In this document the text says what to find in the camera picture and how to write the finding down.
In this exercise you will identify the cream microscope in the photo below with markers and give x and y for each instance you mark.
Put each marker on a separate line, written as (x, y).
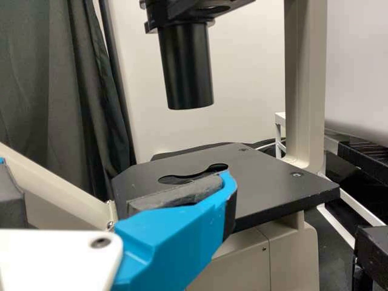
(306, 91)

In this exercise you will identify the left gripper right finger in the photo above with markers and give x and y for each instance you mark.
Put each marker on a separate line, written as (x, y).
(169, 242)

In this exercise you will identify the black platform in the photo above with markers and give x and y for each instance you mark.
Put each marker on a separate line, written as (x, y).
(373, 257)
(363, 157)

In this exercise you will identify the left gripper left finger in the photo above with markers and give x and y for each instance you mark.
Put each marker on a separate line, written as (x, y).
(10, 200)

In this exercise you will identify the white box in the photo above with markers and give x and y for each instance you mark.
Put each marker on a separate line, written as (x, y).
(363, 133)

